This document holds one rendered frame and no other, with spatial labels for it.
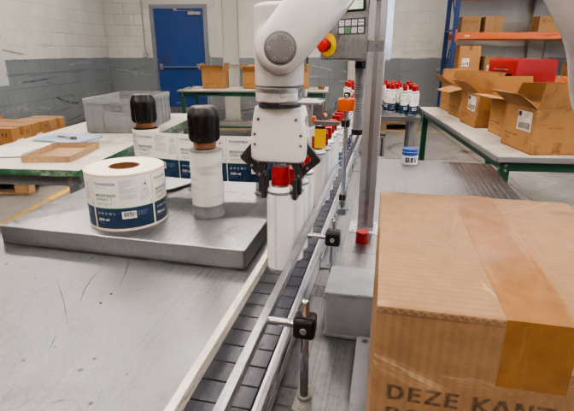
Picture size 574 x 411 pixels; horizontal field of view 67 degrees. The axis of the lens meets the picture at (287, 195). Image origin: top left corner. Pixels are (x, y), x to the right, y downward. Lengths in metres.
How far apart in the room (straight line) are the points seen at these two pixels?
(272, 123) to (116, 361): 0.47
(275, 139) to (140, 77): 8.78
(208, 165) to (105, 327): 0.48
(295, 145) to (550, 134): 2.08
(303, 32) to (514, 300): 0.44
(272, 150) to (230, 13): 8.14
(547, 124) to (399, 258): 2.28
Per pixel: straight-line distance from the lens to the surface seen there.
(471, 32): 8.16
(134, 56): 9.51
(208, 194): 1.16
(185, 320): 0.86
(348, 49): 1.18
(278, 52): 0.65
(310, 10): 0.66
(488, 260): 0.46
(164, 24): 9.23
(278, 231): 0.80
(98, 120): 3.10
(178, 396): 0.59
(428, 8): 8.88
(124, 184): 1.12
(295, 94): 0.74
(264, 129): 0.76
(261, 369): 0.66
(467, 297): 0.38
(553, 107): 2.66
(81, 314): 0.94
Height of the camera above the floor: 1.31
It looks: 18 degrees down
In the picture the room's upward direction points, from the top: straight up
